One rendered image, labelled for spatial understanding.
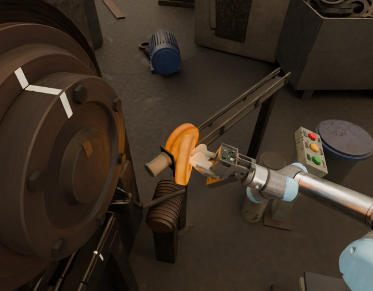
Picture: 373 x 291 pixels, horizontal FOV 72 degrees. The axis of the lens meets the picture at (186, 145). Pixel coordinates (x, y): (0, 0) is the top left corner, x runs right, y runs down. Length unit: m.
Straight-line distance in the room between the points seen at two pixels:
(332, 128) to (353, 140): 0.12
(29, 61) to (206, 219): 1.40
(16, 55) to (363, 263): 0.69
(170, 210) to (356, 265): 0.64
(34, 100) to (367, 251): 0.64
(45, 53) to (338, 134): 1.56
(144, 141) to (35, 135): 1.74
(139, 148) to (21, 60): 1.66
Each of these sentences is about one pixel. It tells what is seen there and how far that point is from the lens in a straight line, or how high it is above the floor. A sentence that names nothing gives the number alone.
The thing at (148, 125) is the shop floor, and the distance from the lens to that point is 2.17.
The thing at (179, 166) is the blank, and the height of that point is 0.87.
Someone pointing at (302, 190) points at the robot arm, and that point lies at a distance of 0.93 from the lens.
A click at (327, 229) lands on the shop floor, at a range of 1.82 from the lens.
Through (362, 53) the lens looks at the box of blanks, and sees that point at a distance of 2.66.
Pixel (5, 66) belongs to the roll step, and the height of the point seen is 1.28.
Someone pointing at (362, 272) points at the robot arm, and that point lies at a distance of 0.68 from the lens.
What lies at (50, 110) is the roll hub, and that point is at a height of 1.25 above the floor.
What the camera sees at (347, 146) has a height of 0.43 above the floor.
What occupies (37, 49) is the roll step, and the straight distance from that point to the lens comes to 0.41.
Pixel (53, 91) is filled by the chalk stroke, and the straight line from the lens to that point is 0.35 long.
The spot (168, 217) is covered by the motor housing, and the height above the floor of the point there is 0.52.
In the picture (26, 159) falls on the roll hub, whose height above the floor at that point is 1.23.
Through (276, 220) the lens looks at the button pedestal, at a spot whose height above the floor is 0.01.
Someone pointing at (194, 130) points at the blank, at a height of 0.75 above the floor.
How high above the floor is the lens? 1.44
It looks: 46 degrees down
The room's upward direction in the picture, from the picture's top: 2 degrees clockwise
